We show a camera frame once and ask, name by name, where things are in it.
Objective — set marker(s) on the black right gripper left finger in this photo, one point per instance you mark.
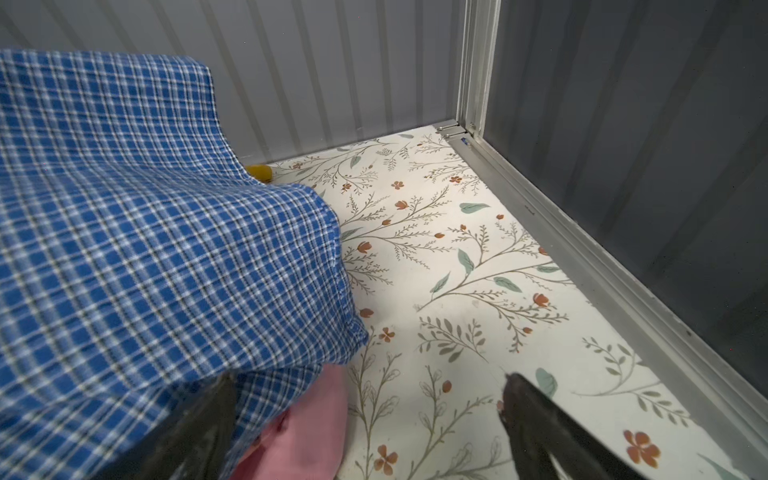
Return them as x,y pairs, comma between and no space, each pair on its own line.
191,443

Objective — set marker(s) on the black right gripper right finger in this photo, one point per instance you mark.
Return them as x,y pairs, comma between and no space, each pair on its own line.
544,439

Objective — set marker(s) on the blue checkered cloth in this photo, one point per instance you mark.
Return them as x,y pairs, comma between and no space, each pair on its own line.
140,262

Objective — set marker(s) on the light pink cloth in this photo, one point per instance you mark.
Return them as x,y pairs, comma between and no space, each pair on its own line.
307,441

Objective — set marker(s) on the yellow cloth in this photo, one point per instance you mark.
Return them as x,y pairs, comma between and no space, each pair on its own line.
262,173

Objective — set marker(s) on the floral table mat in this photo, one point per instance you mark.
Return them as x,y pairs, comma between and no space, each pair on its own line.
456,295

